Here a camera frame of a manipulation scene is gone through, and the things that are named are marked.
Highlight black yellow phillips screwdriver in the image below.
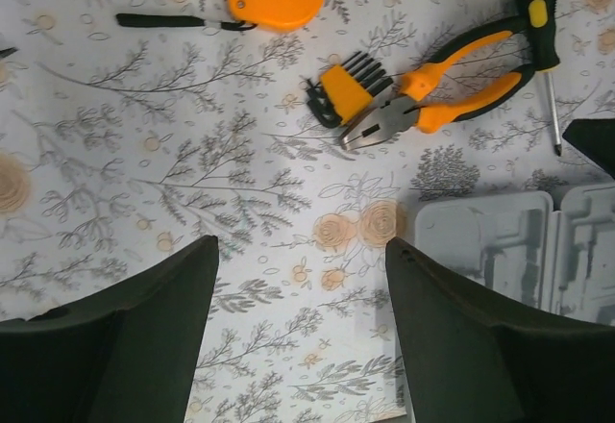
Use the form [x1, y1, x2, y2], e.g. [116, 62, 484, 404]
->
[516, 0, 562, 157]

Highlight orange handled pliers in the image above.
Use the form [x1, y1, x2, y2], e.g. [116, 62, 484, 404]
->
[339, 15, 535, 151]

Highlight orange tape measure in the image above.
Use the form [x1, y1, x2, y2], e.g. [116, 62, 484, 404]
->
[115, 0, 325, 33]

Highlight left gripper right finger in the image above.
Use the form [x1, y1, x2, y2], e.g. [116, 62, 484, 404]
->
[385, 237, 614, 422]

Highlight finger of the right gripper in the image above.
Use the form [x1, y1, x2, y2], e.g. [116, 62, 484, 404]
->
[563, 118, 615, 178]

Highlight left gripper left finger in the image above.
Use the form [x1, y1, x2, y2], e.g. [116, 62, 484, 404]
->
[1, 236, 219, 422]

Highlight orange hex key set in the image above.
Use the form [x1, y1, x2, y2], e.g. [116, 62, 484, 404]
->
[305, 52, 393, 129]

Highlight grey plastic tool case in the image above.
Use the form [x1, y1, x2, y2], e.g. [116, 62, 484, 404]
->
[414, 184, 614, 326]

